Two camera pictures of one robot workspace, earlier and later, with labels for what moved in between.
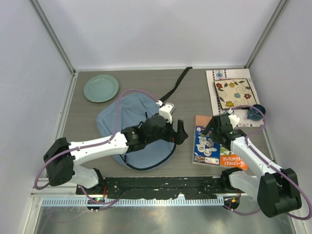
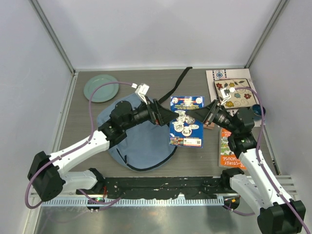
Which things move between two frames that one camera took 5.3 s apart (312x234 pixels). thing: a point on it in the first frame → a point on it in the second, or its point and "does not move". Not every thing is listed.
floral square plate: x=232 y=93 does not move
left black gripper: x=178 y=137 → x=161 y=115
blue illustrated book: x=206 y=150 → x=185 y=132
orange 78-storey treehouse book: x=228 y=158 does not move
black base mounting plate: x=192 y=187 does not move
